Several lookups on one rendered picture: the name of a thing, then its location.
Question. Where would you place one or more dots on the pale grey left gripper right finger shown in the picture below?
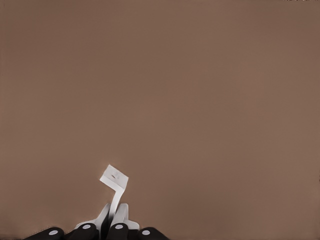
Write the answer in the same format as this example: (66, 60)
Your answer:
(123, 215)

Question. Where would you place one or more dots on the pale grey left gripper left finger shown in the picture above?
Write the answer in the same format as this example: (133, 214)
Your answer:
(102, 218)

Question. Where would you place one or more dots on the white drainage pipe clamp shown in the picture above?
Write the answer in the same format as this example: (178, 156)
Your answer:
(114, 178)

